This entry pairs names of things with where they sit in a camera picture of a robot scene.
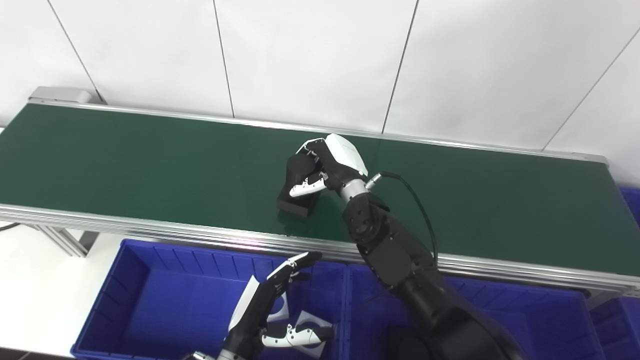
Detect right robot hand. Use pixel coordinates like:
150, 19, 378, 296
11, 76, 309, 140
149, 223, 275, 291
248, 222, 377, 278
288, 133, 370, 201

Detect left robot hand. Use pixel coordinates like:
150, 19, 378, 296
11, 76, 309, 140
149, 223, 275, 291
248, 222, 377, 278
222, 251, 335, 360

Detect black block with cylinder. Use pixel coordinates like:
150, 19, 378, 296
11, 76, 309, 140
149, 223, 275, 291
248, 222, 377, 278
276, 152, 327, 219

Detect white square part with hole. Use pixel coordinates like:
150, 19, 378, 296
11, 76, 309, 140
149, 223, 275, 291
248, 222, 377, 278
266, 291, 291, 322
291, 310, 334, 359

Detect blue plastic bin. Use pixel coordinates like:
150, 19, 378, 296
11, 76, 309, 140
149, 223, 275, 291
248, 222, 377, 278
344, 263, 609, 360
70, 238, 349, 360
589, 186, 640, 360

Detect green conveyor belt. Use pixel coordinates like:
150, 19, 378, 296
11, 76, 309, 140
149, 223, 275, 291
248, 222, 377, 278
0, 102, 640, 299

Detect aluminium conveyor leg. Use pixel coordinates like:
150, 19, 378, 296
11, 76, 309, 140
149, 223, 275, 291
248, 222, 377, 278
29, 223, 99, 259

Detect grey conveyor end housing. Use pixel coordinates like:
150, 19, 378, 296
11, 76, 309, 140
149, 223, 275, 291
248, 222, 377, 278
28, 86, 102, 105

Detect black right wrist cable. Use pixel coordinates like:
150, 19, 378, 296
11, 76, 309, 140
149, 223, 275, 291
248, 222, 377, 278
366, 171, 440, 264

